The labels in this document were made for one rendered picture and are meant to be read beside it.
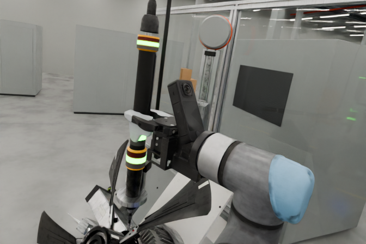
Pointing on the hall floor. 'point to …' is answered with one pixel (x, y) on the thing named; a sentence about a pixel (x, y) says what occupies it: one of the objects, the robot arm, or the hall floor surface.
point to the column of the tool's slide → (208, 81)
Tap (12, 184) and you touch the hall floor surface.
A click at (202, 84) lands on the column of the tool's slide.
